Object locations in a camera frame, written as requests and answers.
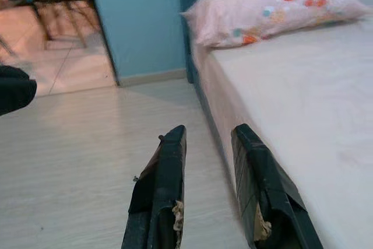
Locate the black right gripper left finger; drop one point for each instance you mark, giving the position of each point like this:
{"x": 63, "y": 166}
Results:
{"x": 163, "y": 196}

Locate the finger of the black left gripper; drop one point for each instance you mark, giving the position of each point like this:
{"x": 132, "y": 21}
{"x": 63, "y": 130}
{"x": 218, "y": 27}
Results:
{"x": 14, "y": 91}

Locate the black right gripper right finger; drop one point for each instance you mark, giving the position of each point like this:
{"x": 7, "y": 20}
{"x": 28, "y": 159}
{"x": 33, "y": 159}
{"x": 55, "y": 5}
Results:
{"x": 262, "y": 196}

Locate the pink pillow with orange dots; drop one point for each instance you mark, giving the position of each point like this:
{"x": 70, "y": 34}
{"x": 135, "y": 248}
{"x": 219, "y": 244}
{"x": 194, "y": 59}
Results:
{"x": 262, "y": 15}

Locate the cream sheeted bed mattress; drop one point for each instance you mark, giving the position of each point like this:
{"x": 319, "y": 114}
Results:
{"x": 306, "y": 100}

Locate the beige skirting board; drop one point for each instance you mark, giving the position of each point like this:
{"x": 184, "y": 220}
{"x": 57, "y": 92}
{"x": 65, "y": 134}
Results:
{"x": 151, "y": 77}

